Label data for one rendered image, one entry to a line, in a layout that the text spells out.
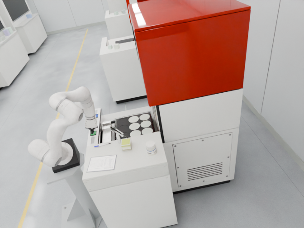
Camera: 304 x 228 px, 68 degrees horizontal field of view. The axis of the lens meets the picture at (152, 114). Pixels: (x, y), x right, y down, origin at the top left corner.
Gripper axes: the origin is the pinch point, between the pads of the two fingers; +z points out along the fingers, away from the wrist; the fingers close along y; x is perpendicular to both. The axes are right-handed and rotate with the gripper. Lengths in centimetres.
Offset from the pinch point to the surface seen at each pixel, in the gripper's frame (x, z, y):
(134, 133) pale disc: 4.3, 1.2, -37.2
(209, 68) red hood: 15, -66, -89
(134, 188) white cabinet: 50, 18, -34
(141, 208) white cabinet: 50, 46, -41
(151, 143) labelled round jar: 38, -17, -47
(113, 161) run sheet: 38.6, -1.8, -18.7
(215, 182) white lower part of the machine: 15, 66, -124
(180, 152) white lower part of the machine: 15, 16, -78
